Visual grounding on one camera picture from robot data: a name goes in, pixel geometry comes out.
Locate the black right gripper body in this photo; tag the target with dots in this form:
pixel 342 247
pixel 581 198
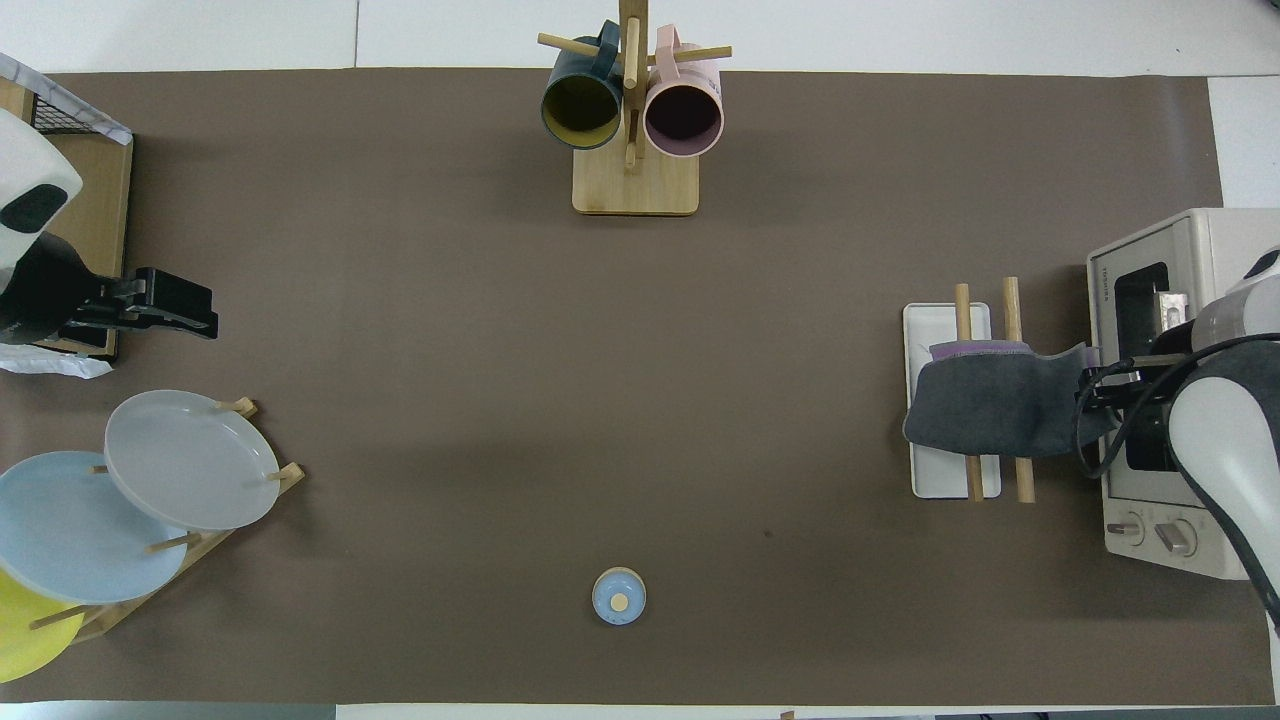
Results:
pixel 1160 380

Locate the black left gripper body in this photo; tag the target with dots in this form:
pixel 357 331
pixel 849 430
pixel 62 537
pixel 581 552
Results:
pixel 35 290

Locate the purple and grey towel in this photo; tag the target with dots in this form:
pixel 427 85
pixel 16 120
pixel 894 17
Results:
pixel 1000 400

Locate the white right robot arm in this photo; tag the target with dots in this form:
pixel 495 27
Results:
pixel 1225 440

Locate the white towel rack wooden bars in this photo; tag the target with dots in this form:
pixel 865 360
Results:
pixel 935 480

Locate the wooden plate rack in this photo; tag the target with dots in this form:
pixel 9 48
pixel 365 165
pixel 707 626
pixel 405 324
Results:
pixel 210 545

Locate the cream toaster oven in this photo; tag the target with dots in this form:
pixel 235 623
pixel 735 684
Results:
pixel 1140 500

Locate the grey plate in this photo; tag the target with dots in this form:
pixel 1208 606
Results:
pixel 190 460

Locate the light blue plate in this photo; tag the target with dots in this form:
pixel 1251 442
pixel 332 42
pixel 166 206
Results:
pixel 70 530

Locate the yellow plate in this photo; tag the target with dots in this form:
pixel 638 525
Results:
pixel 25 640

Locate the brown table mat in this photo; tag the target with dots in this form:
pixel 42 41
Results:
pixel 600 400

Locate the dark teal mug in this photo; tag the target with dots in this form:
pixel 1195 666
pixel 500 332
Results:
pixel 582 110

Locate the wooden mug tree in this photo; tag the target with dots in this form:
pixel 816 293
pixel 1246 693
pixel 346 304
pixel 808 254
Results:
pixel 635 190

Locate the pink mug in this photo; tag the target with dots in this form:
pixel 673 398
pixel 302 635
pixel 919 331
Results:
pixel 683 115

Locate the small blue lidded jar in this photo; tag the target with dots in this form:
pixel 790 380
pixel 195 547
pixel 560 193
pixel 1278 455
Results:
pixel 618 597

